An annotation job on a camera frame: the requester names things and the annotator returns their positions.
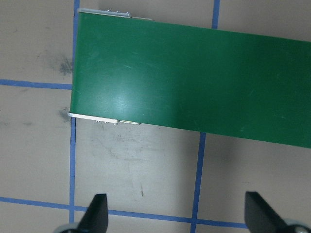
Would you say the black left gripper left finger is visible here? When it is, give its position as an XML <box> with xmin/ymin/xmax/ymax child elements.
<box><xmin>77</xmin><ymin>194</ymin><xmax>108</xmax><ymax>233</ymax></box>

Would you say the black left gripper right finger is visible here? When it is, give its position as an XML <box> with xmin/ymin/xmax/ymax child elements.
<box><xmin>244</xmin><ymin>191</ymin><xmax>288</xmax><ymax>233</ymax></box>

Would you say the green conveyor belt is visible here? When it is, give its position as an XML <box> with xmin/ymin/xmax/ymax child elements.
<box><xmin>69</xmin><ymin>8</ymin><xmax>311</xmax><ymax>148</ymax></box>

